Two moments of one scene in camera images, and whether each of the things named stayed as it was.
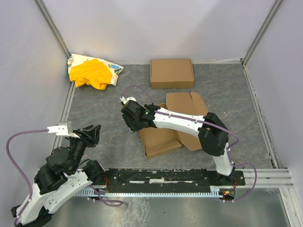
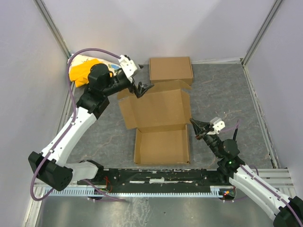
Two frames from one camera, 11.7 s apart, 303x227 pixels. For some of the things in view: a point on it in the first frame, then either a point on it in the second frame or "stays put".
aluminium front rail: x=274 y=178 stays put
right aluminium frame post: x=261 y=32 stays put
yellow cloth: x=93 y=72 stays put
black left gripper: x=89 y=135 -> x=135 y=87
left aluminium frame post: x=49 y=22 stays put
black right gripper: x=128 y=116 -> x=205 y=132
